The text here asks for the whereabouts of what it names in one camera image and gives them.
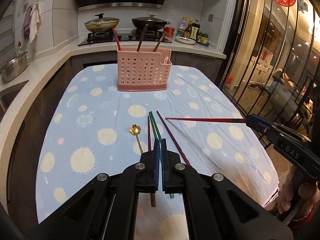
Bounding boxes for white plate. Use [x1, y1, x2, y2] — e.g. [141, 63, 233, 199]
[175, 36, 196, 45]

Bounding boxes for light blue planet tablecloth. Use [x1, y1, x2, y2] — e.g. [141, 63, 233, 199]
[35, 63, 281, 240]

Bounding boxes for right hand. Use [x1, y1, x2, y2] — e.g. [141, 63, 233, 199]
[277, 165, 319, 220]

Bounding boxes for clear plastic bottle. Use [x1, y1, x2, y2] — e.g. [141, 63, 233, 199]
[176, 16, 188, 37]

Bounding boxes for gold flower spoon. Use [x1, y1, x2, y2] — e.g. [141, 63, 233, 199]
[129, 124, 143, 154]

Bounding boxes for green chopstick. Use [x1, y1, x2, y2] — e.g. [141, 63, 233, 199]
[149, 112, 175, 199]
[149, 111, 162, 141]

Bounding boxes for maroon chopstick gold band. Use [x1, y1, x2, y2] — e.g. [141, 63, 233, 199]
[136, 23, 149, 52]

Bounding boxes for steel sink basin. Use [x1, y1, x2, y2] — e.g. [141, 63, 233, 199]
[0, 81, 28, 113]

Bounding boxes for black gas stove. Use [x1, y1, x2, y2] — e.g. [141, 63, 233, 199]
[78, 29, 163, 46]

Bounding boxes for dark brown chopstick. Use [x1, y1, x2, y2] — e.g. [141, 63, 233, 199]
[153, 31, 166, 52]

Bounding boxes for dark red chopstick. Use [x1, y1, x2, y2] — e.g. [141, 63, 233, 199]
[156, 111, 191, 166]

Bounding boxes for pink perforated utensil holder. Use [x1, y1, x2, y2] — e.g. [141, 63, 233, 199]
[117, 47, 172, 92]

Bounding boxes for purple hanging cloth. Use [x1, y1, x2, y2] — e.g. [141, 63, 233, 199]
[22, 7, 32, 38]

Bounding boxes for red chopstick gold band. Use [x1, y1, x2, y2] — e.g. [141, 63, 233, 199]
[112, 27, 121, 51]

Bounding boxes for dark soy sauce bottle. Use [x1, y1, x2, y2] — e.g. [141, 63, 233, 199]
[190, 20, 200, 41]

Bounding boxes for red instant noodle cup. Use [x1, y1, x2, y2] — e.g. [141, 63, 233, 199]
[163, 27, 175, 38]

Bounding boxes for black wok with lid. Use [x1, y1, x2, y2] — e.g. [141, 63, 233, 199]
[132, 14, 171, 31]

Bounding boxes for seasoning jar set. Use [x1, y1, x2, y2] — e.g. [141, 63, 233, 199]
[197, 32, 209, 47]

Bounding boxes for green dish soap bottle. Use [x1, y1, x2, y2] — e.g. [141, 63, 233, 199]
[17, 41, 24, 55]

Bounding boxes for amber sauce bottle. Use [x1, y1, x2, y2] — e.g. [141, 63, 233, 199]
[184, 17, 193, 38]

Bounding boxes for stainless steel pot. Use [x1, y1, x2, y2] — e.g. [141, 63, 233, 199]
[1, 51, 27, 83]

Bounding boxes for white hanging towel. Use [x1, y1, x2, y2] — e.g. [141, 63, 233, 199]
[29, 2, 42, 43]

